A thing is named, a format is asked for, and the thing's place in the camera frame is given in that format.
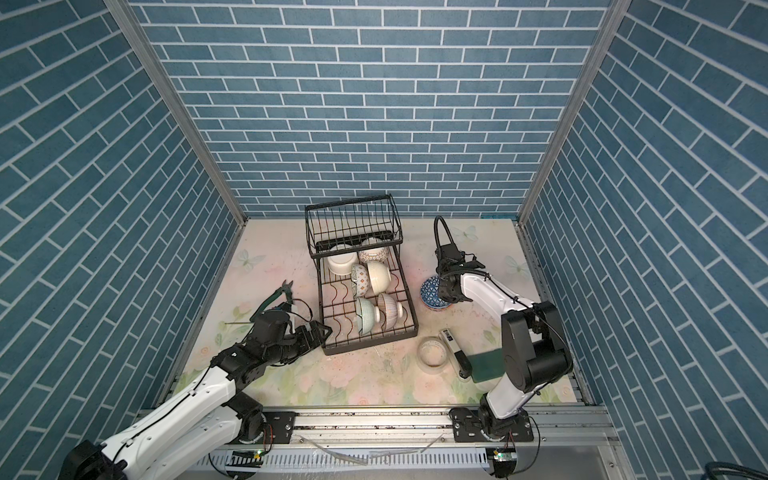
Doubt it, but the left controller board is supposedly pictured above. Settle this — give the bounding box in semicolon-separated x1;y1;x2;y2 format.
225;450;265;470

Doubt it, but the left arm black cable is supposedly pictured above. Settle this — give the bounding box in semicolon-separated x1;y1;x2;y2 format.
110;296;316;475

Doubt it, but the green rimmed striped bowl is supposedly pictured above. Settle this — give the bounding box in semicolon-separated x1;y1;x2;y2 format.
350;264;371;298

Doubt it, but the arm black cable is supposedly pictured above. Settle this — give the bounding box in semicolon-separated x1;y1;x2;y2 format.
433;215;575;409
110;296;316;475

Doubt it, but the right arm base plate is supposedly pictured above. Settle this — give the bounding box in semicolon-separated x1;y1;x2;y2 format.
448;407;534;443

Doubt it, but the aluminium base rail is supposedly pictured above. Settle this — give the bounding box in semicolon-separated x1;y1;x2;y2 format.
199;405;619;466

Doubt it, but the cream ceramic bowl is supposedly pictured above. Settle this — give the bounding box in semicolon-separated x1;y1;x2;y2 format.
367;261;392;295

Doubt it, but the controller board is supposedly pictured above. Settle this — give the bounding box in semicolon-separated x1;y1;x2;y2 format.
225;450;265;470
485;447;518;479

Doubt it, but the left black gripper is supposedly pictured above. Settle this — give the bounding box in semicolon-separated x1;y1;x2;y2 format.
265;319;335;367

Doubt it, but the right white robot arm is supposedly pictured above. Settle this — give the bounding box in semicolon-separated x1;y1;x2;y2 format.
436;244;573;438

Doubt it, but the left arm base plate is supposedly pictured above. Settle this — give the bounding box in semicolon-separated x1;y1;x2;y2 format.
262;411;297;447

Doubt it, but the brown striped ceramic bowl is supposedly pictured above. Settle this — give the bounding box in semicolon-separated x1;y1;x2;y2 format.
377;293;404;331

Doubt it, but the right controller board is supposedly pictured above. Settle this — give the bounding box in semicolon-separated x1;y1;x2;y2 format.
485;447;518;479

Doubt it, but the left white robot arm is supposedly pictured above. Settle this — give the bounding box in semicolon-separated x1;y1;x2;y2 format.
59;308;332;479

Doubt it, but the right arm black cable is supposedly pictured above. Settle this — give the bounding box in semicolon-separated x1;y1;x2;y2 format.
433;215;575;409

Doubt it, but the green sponge pad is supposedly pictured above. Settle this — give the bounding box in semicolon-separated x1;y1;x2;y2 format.
468;349;505;383

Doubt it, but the plain white ceramic bowl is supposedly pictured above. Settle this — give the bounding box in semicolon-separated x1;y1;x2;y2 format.
326;244;358;277

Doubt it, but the blue floral patterned bowl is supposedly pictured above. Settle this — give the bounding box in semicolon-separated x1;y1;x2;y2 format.
420;275;451;311

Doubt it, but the black wire dish rack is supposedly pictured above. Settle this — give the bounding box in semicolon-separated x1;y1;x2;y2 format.
305;194;419;355

